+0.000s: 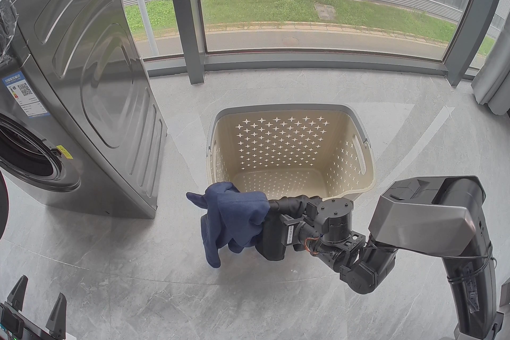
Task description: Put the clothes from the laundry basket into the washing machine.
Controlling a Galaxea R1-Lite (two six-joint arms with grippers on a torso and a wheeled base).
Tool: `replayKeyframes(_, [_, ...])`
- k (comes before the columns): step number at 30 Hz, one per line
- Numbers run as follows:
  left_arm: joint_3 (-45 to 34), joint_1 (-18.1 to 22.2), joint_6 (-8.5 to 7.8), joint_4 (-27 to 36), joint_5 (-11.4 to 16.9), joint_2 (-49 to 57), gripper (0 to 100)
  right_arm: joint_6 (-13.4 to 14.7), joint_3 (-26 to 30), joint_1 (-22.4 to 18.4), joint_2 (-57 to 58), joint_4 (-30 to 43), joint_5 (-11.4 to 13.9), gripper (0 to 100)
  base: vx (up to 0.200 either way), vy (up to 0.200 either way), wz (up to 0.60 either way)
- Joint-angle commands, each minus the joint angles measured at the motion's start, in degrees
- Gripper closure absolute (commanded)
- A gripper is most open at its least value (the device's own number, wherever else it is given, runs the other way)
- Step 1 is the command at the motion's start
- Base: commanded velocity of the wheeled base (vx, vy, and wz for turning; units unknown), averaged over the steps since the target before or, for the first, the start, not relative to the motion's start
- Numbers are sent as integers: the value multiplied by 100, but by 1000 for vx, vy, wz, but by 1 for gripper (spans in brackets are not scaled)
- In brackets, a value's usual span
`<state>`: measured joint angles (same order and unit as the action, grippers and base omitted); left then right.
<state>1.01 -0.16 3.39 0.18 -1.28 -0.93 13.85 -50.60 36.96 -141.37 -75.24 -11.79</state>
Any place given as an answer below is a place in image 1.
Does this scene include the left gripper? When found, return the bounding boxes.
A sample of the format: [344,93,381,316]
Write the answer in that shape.
[0,275,68,340]

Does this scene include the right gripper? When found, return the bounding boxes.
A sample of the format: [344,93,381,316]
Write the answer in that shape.
[254,212,320,262]

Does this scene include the dark blue garment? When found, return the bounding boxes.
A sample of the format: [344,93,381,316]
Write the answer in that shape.
[186,181,271,270]

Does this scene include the washing machine door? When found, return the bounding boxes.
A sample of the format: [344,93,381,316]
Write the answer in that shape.
[0,167,8,242]

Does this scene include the cream laundry basket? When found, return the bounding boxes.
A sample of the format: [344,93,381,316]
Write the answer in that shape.
[206,104,377,202]

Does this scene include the grey washing machine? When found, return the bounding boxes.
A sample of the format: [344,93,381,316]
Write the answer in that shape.
[0,0,168,220]

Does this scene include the window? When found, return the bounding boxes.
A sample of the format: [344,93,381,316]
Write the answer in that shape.
[101,0,510,89]

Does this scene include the white curtain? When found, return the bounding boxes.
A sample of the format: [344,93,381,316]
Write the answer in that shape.
[471,27,510,117]

